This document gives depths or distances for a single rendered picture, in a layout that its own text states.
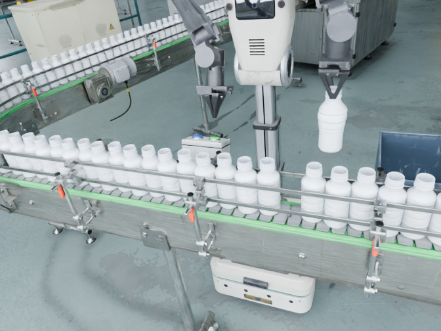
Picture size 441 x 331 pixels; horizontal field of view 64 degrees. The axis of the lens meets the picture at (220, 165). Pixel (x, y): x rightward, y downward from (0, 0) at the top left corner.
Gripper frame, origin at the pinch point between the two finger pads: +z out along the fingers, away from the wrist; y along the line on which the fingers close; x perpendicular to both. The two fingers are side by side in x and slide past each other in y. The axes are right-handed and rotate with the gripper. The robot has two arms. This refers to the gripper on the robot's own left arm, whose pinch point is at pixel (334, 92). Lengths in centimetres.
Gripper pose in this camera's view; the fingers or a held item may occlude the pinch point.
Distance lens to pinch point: 92.8
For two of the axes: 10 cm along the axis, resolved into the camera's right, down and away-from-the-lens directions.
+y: 3.8, -5.2, 7.7
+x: -9.2, -1.2, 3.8
